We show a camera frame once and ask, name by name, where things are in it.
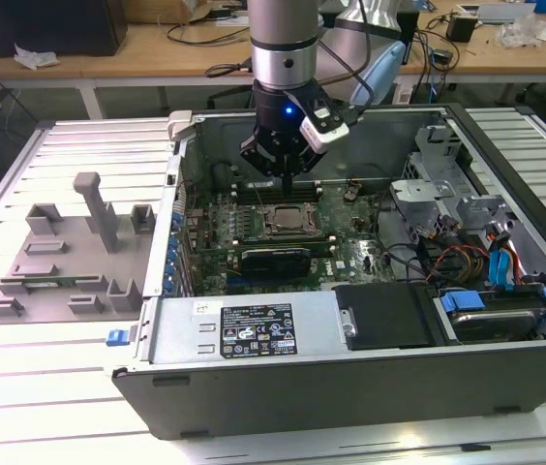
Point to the black drive bay cover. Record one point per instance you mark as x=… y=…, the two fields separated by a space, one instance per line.
x=384 y=315

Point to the black RAM stick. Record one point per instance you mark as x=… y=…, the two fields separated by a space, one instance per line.
x=258 y=186
x=282 y=240

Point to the hard disk in blue carrier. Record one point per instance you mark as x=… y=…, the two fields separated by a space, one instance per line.
x=491 y=322

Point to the black cylindrical part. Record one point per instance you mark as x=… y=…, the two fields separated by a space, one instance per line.
x=222 y=176

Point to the silver metal drive cage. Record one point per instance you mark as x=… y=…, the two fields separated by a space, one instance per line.
x=428 y=194

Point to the small white handwritten sticker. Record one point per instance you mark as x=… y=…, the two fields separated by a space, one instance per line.
x=201 y=307

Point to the crumpled white paper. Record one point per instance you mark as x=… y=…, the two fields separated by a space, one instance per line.
x=36 y=55

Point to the black power supply label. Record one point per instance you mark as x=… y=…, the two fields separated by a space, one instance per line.
x=256 y=331

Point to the silver power supply unit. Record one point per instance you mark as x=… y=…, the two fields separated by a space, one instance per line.
x=181 y=334

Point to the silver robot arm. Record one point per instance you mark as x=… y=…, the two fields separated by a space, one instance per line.
x=282 y=29

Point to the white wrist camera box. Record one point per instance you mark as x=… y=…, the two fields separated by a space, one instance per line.
x=326 y=133

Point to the blue case latch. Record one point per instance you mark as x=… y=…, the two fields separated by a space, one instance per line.
x=117 y=337

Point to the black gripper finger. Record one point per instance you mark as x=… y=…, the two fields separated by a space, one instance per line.
x=304 y=162
x=258 y=152

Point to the large black box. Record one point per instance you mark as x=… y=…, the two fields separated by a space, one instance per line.
x=60 y=29

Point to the coin cell battery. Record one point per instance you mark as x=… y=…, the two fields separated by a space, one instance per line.
x=350 y=195

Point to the small black box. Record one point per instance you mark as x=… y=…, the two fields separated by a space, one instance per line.
x=461 y=28

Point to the silver bay cover latch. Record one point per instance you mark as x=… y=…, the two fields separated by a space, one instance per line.
x=348 y=322

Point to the black graphics card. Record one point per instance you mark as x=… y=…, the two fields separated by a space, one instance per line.
x=275 y=264

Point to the green motherboard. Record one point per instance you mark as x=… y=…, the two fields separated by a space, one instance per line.
x=355 y=227

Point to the wooden desk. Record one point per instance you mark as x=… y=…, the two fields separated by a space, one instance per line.
x=108 y=63

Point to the silver CPU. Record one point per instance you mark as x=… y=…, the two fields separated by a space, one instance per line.
x=291 y=219

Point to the crumpled clear plastic bag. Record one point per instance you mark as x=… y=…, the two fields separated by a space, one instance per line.
x=520 y=31

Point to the black open PC case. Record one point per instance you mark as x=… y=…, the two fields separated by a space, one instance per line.
x=350 y=397

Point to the grey parts rack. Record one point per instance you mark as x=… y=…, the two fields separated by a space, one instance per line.
x=84 y=261

